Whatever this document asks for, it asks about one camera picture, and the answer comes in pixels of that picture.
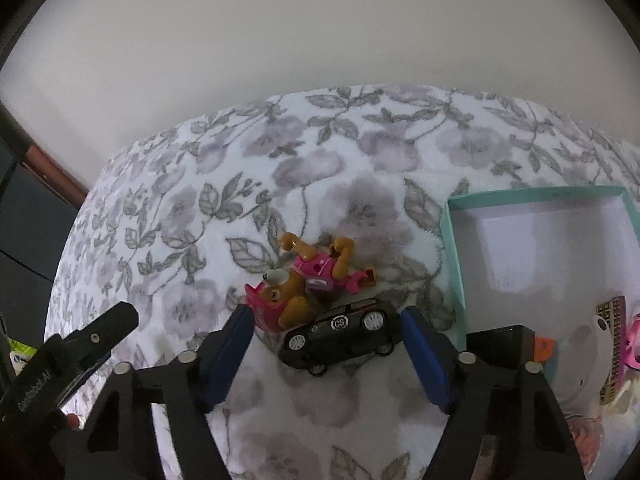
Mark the round jar of orange bits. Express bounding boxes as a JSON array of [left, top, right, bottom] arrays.
[[565, 414, 604, 476]]

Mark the person's left hand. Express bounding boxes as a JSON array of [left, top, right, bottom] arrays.
[[65, 413, 80, 430]]

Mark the pink puppy toy figure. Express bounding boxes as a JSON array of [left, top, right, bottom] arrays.
[[244, 232, 376, 333]]

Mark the black toy car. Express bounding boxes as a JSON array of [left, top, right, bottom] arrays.
[[278, 298, 402, 377]]

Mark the gold black patterned lighter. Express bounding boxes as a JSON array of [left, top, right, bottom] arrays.
[[596, 296, 627, 406]]

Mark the orange carrot knife toy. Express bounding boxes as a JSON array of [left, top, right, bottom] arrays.
[[534, 336, 555, 363]]

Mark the black power adapter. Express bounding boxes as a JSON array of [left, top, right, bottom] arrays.
[[466, 325, 535, 368]]

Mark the floral fleece blanket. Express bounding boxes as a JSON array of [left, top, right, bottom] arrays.
[[46, 84, 639, 479]]

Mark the pink smart wristband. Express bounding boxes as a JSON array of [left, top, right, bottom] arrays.
[[623, 313, 640, 372]]

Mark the teal white shallow box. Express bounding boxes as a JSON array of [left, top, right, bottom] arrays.
[[439, 184, 640, 480]]

